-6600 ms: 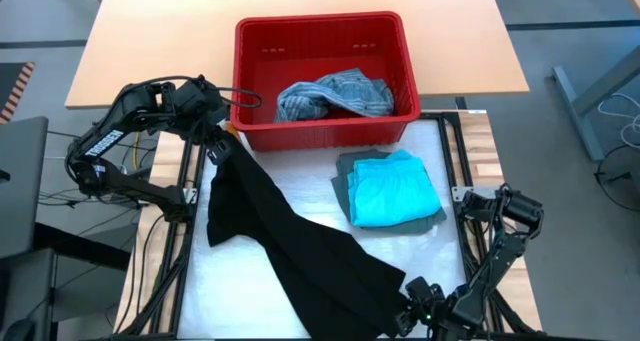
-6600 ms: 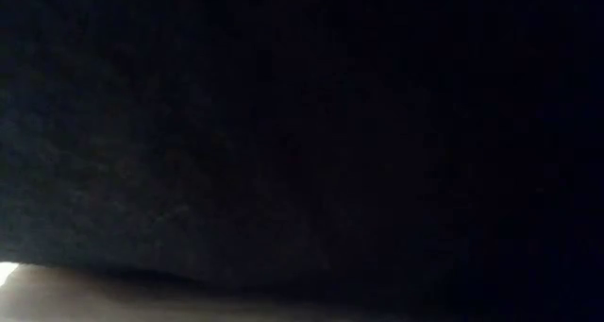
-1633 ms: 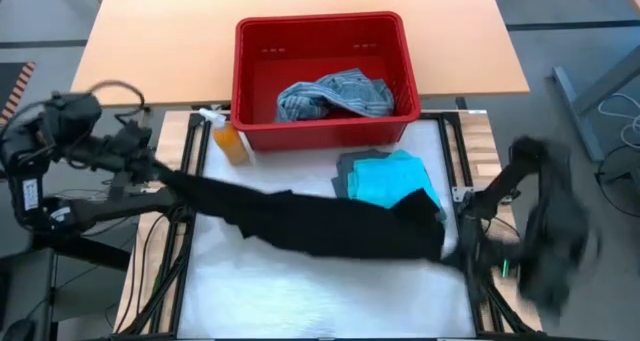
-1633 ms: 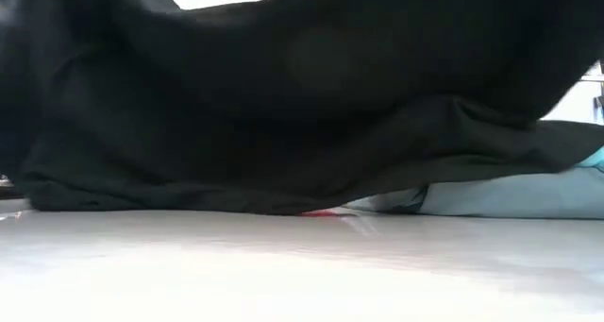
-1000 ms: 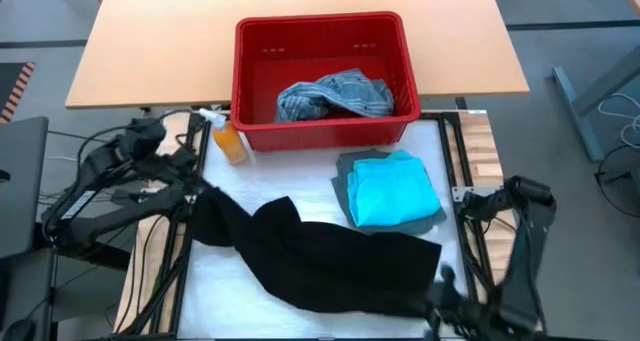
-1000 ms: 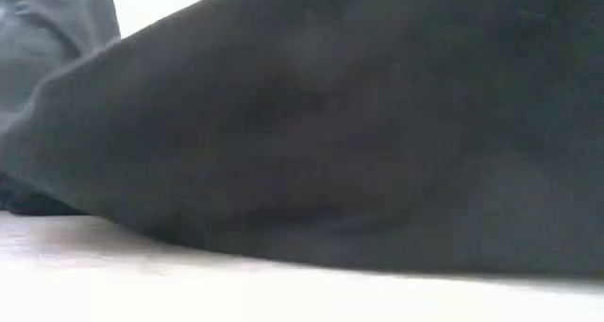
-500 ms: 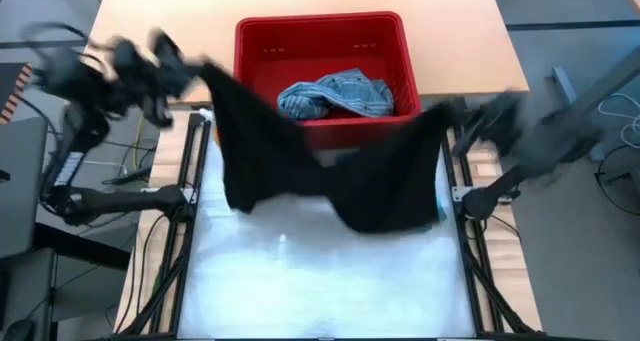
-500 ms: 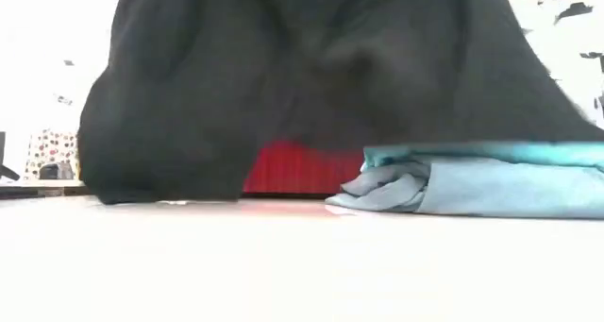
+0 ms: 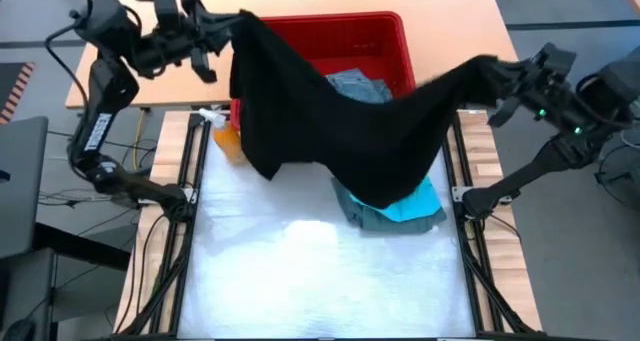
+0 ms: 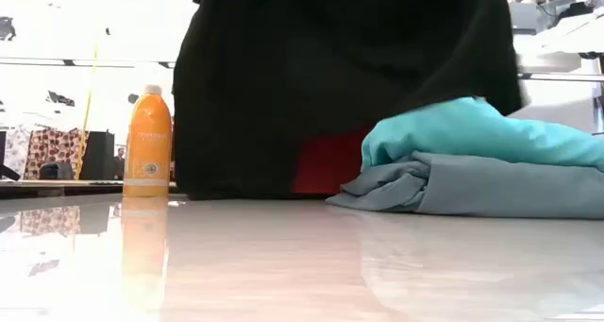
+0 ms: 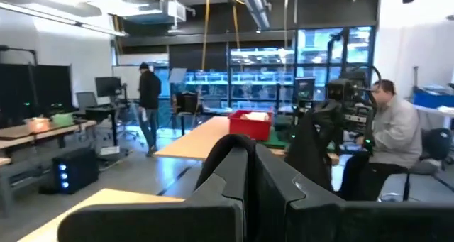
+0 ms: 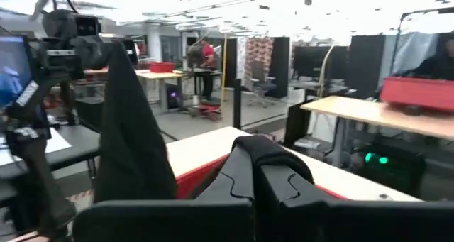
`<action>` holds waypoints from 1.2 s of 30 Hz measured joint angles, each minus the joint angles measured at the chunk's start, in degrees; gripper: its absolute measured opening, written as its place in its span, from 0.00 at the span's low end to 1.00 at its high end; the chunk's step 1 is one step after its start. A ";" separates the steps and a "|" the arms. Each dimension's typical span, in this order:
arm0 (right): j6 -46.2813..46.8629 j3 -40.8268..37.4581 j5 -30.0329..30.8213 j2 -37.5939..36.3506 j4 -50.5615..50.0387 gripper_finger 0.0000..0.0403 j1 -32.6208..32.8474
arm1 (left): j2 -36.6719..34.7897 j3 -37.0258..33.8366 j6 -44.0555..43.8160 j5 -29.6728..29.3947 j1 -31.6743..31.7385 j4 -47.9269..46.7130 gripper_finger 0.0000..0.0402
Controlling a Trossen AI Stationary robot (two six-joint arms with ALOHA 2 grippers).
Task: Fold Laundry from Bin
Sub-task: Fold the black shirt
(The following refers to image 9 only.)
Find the striped hazard floor mat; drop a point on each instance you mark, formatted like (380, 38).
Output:
(17, 91)

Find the black garment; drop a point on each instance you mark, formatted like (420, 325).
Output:
(325, 126)

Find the orange spray bottle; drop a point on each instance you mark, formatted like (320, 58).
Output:
(227, 141)

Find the dark grey flat panel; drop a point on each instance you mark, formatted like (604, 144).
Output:
(22, 186)

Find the grey-green garment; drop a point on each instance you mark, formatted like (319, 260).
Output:
(390, 223)

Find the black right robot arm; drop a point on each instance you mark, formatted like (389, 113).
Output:
(560, 146)

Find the black aluminium table frame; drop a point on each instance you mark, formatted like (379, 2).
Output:
(470, 291)

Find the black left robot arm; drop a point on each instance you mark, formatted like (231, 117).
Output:
(105, 106)

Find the turquoise shorts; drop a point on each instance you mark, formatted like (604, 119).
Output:
(415, 206)

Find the red plastic laundry bin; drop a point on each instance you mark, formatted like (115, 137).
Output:
(360, 41)

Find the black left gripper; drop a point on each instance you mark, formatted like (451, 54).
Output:
(170, 48)

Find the black round stand base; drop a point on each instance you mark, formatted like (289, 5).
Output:
(622, 181)

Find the grey striped polo shirt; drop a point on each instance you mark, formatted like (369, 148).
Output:
(362, 86)

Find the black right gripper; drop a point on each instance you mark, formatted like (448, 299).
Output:
(545, 86)

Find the light wooden desk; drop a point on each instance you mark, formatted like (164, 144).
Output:
(450, 21)

